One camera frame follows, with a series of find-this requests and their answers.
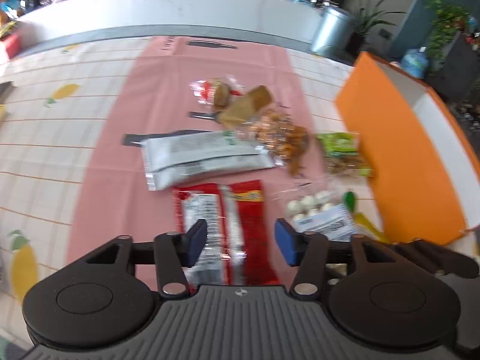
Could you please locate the white yogurt ball packet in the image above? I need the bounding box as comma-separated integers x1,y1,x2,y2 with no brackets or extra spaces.
275,182,357,242

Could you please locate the red snack packet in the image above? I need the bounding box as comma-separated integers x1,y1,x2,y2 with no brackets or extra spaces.
172,180,279,288

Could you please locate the silver white snack bag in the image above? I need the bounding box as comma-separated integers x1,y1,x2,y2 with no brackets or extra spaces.
142,131,276,191

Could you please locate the green raisin snack packet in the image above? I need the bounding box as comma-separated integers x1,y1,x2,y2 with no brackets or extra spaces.
316,132,374,177

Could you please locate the mixed nuts kraft bag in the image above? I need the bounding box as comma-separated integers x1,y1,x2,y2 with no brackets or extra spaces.
217,85,308,176

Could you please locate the small clear pastry packet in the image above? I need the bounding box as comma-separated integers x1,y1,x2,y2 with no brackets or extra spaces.
190,75,245,112

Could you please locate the orange cardboard box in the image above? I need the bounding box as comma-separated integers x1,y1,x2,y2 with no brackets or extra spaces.
335,52,479,245

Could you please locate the pink bottle print mat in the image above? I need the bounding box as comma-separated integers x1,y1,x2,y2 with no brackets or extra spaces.
66,35,387,293

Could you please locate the silver trash can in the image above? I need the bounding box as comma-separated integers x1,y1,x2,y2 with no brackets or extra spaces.
310,6,355,56

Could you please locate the blue water jug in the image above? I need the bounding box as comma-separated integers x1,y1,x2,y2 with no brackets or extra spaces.
400,47,429,80

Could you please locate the green potted plant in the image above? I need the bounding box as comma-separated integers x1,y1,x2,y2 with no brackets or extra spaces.
346,0,406,57

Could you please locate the white marble tv cabinet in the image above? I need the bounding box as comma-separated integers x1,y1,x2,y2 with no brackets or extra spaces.
19,0,320,50

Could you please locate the small red storage box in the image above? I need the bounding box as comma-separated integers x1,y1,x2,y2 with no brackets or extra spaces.
1,33,22,60

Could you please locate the trailing ivy plant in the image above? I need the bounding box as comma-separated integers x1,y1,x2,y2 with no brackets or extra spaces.
425,0,477,72

